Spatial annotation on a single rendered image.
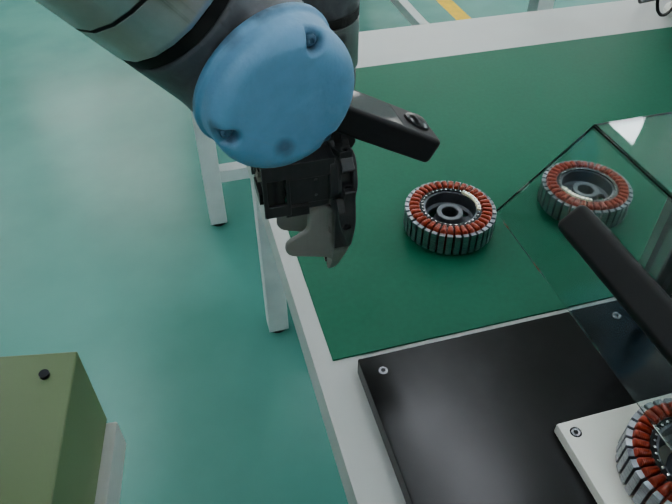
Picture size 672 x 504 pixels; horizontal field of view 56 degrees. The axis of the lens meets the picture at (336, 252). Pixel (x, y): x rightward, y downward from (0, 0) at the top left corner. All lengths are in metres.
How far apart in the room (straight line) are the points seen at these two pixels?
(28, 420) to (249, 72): 0.36
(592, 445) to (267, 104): 0.43
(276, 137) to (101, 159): 2.11
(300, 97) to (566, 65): 0.99
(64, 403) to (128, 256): 1.42
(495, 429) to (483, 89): 0.67
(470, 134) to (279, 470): 0.83
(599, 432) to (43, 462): 0.45
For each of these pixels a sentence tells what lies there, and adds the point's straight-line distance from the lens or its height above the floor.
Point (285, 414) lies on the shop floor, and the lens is 1.52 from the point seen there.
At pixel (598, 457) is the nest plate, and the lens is 0.60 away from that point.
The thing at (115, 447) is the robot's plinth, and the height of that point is 0.74.
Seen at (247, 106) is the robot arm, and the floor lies 1.13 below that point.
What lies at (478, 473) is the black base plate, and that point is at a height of 0.77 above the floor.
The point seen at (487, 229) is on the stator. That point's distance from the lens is 0.77.
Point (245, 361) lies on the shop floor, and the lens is 1.62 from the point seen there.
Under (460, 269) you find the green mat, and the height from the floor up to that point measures 0.75.
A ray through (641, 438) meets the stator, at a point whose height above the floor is 0.82.
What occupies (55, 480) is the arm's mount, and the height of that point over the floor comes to 0.84.
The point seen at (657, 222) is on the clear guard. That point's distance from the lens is 0.38.
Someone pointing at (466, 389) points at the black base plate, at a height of 0.77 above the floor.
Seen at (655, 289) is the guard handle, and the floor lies 1.06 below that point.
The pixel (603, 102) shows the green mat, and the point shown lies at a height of 0.75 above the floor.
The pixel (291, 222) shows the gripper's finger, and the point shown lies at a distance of 0.62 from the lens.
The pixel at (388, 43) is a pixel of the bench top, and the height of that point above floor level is 0.75.
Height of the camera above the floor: 1.27
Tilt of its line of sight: 43 degrees down
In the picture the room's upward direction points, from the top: straight up
